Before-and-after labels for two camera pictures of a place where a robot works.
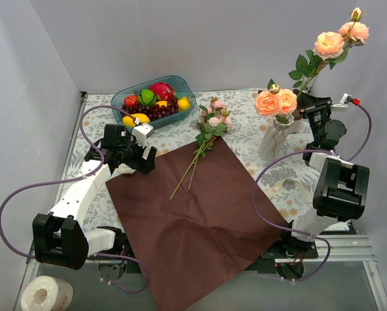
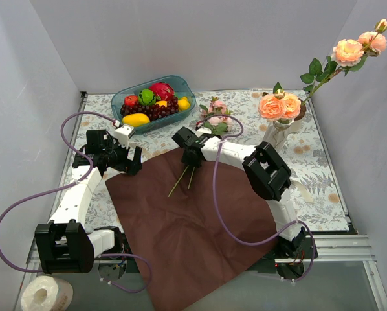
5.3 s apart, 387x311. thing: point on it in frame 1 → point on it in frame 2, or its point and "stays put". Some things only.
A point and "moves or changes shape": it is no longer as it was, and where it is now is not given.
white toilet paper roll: (46, 293) stays put
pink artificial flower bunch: (215, 122) stays put
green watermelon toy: (146, 98) stays put
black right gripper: (312, 108) → (192, 159)
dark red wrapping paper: (194, 223) stays put
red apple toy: (130, 100) stays put
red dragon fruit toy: (163, 91) stays put
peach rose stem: (277, 102) moves or changes shape
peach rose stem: (329, 48) → (348, 55)
